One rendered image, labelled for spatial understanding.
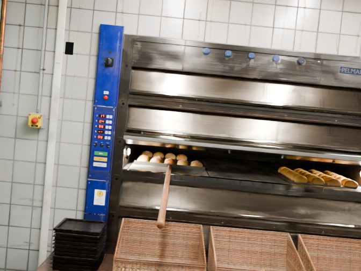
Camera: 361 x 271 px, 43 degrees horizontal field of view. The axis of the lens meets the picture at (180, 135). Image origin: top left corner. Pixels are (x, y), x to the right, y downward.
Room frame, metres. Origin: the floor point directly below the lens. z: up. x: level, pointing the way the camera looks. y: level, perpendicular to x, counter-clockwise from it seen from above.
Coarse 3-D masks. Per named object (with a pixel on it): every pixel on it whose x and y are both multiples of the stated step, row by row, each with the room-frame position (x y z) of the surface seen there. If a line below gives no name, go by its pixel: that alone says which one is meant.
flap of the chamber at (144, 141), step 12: (144, 144) 3.14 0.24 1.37; (156, 144) 3.09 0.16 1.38; (168, 144) 3.04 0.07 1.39; (180, 144) 2.99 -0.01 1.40; (192, 144) 2.99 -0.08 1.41; (204, 144) 2.99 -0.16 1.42; (216, 144) 2.99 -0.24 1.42; (276, 156) 3.14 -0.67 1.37; (288, 156) 3.09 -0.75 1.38; (300, 156) 3.04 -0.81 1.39; (312, 156) 3.00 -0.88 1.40; (324, 156) 3.00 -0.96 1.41; (336, 156) 3.00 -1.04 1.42; (348, 156) 3.01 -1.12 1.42
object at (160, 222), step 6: (168, 168) 3.18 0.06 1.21; (168, 174) 2.90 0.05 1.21; (168, 180) 2.68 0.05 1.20; (168, 186) 2.50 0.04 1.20; (162, 198) 2.13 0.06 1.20; (162, 204) 1.99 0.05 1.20; (162, 210) 1.88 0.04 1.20; (162, 216) 1.78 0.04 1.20; (162, 222) 1.70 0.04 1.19; (162, 228) 1.69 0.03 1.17
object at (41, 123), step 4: (28, 116) 3.05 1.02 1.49; (32, 116) 3.05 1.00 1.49; (36, 116) 3.05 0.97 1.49; (44, 116) 3.08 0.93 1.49; (28, 120) 3.05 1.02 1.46; (40, 120) 3.05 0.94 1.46; (44, 120) 3.09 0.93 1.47; (28, 124) 3.05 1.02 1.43; (32, 124) 3.05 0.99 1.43; (36, 124) 3.05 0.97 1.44; (40, 124) 3.05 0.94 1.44; (44, 124) 3.09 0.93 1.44; (36, 128) 3.05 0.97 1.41; (40, 128) 3.05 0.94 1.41; (44, 128) 3.10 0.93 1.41
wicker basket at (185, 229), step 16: (128, 224) 3.08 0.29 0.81; (144, 224) 3.09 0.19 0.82; (176, 224) 3.10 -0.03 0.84; (192, 224) 3.10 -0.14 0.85; (128, 240) 3.05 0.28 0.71; (144, 240) 3.06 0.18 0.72; (160, 240) 3.06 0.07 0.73; (176, 240) 3.08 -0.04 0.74; (192, 240) 3.08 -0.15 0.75; (128, 256) 3.02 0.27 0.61; (144, 256) 3.03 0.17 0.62; (160, 256) 3.04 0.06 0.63; (176, 256) 3.04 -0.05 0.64; (192, 256) 3.05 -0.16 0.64
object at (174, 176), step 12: (180, 180) 3.13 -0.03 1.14; (192, 180) 3.14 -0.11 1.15; (204, 180) 3.14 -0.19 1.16; (216, 180) 3.14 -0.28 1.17; (228, 180) 3.14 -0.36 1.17; (240, 180) 3.15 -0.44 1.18; (312, 192) 3.15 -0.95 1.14; (324, 192) 3.15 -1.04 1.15; (336, 192) 3.15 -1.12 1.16; (348, 192) 3.15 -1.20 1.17; (360, 192) 3.15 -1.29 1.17
